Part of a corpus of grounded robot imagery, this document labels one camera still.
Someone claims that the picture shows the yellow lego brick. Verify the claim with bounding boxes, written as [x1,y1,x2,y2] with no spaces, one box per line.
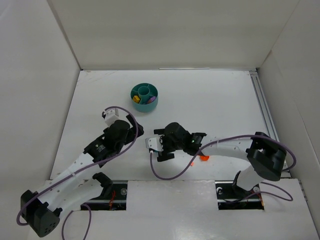
[132,95,141,104]

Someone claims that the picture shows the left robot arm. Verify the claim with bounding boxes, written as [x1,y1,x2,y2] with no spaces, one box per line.
[20,115,144,238]

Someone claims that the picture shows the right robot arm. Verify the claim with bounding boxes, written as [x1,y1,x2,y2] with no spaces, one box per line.
[145,122,287,192]

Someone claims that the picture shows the orange round lego piece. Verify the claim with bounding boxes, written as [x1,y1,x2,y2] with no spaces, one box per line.
[199,155,210,162]

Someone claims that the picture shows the teal round divided container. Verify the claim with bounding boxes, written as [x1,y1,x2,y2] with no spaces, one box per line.
[130,83,159,113]

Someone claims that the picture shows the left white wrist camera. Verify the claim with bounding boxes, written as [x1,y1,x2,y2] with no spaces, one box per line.
[101,108,119,127]

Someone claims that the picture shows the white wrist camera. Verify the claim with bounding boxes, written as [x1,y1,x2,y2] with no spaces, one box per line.
[101,108,119,127]
[145,136,163,152]

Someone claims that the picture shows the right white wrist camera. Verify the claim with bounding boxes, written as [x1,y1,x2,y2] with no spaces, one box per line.
[145,136,163,152]

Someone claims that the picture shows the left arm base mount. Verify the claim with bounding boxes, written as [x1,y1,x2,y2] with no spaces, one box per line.
[80,172,128,211]

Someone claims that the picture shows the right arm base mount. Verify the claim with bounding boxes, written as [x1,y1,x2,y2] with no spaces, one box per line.
[215,181,264,210]

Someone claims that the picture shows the aluminium rail right edge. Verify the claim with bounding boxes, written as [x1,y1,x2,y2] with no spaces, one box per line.
[249,70,292,179]

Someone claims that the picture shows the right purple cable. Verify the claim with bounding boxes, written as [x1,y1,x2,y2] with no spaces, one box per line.
[149,134,297,202]

